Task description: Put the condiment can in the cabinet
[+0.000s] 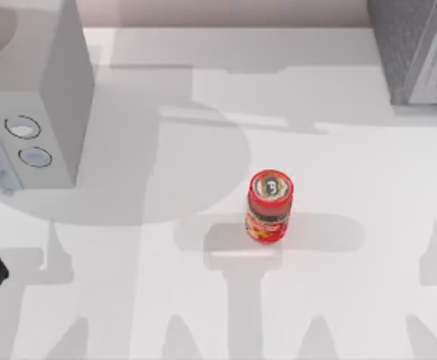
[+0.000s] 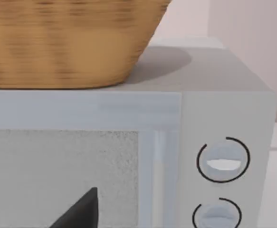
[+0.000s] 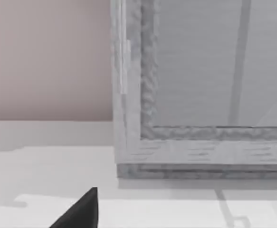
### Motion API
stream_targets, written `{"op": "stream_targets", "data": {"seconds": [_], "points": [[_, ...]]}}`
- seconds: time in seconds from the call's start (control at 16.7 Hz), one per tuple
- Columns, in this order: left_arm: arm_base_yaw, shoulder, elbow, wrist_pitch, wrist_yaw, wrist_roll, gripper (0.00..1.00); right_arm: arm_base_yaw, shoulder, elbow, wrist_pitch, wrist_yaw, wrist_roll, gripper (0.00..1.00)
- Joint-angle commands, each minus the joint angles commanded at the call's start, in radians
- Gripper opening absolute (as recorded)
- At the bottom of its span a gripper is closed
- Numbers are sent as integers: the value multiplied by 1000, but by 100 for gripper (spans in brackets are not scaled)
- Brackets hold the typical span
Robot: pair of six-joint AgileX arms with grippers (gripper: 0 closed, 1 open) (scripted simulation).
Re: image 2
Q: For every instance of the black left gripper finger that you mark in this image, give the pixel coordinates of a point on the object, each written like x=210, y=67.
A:
x=84, y=211

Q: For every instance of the pale microwave knob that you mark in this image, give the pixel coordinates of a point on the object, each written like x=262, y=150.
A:
x=217, y=216
x=223, y=160

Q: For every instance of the woven wicker basket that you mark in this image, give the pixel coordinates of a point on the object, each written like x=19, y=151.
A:
x=62, y=45

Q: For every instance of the microwave oven door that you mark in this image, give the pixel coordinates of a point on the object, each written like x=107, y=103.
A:
x=81, y=142

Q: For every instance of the pale microwave oven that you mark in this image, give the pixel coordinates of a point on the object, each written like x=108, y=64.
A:
x=223, y=107

